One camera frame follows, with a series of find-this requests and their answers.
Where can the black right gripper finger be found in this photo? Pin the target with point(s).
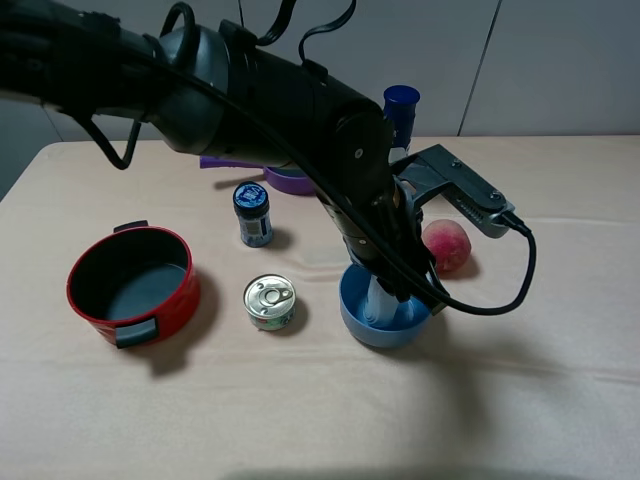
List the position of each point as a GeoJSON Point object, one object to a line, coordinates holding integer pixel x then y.
{"type": "Point", "coordinates": [430, 302]}

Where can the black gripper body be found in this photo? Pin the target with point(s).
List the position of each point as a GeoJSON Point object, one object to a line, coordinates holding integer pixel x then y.
{"type": "Point", "coordinates": [379, 217]}

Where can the white plastic bottle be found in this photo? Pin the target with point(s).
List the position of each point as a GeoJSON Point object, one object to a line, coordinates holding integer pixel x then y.
{"type": "Point", "coordinates": [382, 311]}

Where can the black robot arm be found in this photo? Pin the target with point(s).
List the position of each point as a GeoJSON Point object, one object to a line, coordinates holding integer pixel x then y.
{"type": "Point", "coordinates": [211, 92]}

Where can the blue bowl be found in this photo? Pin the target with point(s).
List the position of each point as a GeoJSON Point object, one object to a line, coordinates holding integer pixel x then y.
{"type": "Point", "coordinates": [352, 289]}

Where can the red peach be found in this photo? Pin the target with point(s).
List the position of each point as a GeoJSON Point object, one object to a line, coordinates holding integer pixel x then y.
{"type": "Point", "coordinates": [449, 243]}

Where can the purple frying pan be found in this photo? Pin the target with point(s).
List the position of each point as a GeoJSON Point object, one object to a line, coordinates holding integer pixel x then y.
{"type": "Point", "coordinates": [293, 182]}

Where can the tall white blue-capped bottle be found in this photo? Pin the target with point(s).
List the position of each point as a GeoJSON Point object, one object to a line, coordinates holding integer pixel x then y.
{"type": "Point", "coordinates": [400, 103]}

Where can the silver tin can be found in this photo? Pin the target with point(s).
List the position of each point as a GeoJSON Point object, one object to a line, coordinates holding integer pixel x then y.
{"type": "Point", "coordinates": [270, 302]}

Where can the small blue jar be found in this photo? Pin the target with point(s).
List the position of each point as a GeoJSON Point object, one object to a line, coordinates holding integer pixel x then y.
{"type": "Point", "coordinates": [251, 205]}

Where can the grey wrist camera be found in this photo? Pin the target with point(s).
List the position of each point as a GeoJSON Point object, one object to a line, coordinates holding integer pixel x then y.
{"type": "Point", "coordinates": [436, 171]}

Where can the red pot with black handles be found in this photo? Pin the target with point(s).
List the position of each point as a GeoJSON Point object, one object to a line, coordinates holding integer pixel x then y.
{"type": "Point", "coordinates": [135, 287]}

